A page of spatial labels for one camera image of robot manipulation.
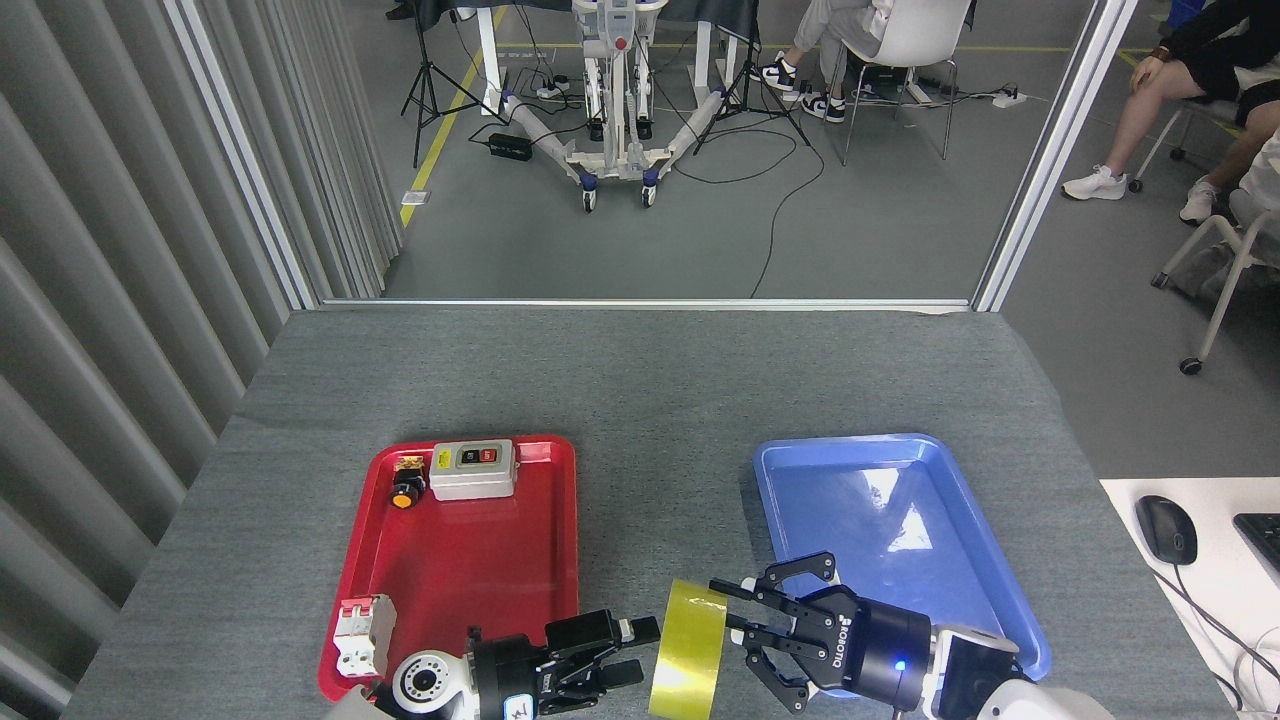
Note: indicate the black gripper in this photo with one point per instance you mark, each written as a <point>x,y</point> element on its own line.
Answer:
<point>505,675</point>
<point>880,645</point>

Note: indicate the yellow tape roll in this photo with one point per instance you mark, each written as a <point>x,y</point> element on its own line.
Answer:
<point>690,650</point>

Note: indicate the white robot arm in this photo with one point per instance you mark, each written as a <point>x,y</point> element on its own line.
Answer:
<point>425,685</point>
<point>1000,690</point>

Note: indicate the red plastic tray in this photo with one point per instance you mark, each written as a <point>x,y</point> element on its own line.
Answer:
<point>470,580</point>

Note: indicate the blue plastic tray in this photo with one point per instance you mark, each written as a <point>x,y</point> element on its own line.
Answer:
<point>880,500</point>

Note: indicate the white red circuit breaker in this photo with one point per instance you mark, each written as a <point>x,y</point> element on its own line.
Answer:
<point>363,636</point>

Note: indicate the black yellow push button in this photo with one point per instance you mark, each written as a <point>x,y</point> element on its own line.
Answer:
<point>404,492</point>

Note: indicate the grey felt table cover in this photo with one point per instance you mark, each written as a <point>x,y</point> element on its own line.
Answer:
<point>650,400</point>

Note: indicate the black computer mouse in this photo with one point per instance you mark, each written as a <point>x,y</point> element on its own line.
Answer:
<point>1166,530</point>

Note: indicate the white side table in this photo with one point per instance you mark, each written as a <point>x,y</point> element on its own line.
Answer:
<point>1230,620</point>

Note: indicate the black keyboard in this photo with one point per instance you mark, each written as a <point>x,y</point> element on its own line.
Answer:
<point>1262,540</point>

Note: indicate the white stand on wheels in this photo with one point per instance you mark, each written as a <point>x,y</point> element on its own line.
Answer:
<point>625,150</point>

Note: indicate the black power adapter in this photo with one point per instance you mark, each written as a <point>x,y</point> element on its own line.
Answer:
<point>510,147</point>

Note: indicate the black tripod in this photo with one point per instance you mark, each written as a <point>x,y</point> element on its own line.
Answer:
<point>430,80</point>
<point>745,90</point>

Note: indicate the grey office chair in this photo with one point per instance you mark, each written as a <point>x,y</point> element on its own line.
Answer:
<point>1225,290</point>
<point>1160,140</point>

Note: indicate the white power strip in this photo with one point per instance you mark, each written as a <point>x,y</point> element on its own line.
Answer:
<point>1009,99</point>
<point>551,93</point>

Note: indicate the seated person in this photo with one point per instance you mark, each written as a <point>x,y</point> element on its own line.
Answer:
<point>1150,100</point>
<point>1265,175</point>
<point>830,20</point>

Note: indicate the white shell chair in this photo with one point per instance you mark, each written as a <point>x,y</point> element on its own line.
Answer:
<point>915,30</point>

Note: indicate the grey push button switch box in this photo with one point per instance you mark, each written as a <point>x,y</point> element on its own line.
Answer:
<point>472,478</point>

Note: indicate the silver rail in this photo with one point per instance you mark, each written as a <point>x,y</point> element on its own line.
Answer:
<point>650,303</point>

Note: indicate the silver post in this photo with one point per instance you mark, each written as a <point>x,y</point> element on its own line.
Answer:
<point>240,150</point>
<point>1050,150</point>

